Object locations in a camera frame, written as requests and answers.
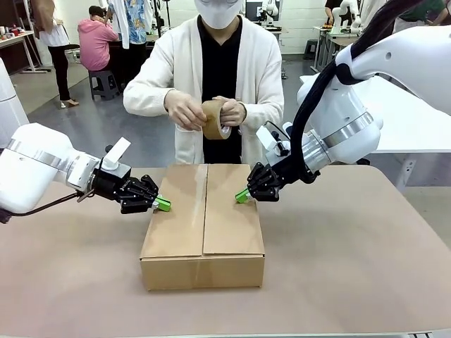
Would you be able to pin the brown packing tape roll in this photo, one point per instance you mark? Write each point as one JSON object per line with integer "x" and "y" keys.
{"x": 211, "y": 128}

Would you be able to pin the person's right hand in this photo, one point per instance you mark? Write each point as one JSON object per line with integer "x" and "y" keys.
{"x": 185, "y": 111}

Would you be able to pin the person in pink hoodie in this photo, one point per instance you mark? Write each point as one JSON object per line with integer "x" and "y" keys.
{"x": 95, "y": 38}

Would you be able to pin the person's left hand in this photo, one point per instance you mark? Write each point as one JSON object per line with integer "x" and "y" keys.
{"x": 234, "y": 112}

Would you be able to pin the grey plastic stool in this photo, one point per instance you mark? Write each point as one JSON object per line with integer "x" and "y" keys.
{"x": 104, "y": 84}

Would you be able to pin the white face mask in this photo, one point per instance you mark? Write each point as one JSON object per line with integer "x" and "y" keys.
{"x": 216, "y": 14}

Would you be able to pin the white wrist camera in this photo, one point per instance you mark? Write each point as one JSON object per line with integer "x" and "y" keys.
{"x": 269, "y": 141}
{"x": 116, "y": 155}

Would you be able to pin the wooden table with white frame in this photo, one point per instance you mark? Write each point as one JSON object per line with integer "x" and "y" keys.
{"x": 14, "y": 38}

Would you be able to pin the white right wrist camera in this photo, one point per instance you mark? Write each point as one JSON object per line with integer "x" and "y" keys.
{"x": 269, "y": 141}

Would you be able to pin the brown cardboard box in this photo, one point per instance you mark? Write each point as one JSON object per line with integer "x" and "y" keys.
{"x": 176, "y": 229}

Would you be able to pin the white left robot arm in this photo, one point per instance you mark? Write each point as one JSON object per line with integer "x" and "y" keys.
{"x": 31, "y": 169}

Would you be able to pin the person in white cardigan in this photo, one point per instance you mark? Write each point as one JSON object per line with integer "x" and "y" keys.
{"x": 176, "y": 70}

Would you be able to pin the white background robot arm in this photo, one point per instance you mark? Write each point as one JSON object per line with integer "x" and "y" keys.
{"x": 347, "y": 15}

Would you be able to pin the person in black trousers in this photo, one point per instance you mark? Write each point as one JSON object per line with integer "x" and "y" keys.
{"x": 56, "y": 35}

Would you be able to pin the person in green top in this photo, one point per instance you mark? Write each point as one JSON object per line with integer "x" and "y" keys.
{"x": 421, "y": 8}

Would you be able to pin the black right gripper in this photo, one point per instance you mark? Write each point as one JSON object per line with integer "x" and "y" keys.
{"x": 294, "y": 172}

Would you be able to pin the person's right forearm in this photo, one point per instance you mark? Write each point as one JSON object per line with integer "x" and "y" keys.
{"x": 144, "y": 96}

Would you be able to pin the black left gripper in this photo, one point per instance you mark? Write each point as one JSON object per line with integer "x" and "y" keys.
{"x": 109, "y": 184}

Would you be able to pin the person in floral shirt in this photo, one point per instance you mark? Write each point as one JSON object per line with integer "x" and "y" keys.
{"x": 135, "y": 28}

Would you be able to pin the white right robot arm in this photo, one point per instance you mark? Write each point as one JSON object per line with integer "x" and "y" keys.
{"x": 352, "y": 105}

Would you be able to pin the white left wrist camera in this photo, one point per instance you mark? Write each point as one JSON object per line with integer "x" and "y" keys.
{"x": 116, "y": 155}

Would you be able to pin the dark computer monitor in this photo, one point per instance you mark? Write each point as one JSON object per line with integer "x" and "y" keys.
{"x": 254, "y": 10}

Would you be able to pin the person's left forearm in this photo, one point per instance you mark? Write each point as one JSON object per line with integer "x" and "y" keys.
{"x": 264, "y": 112}

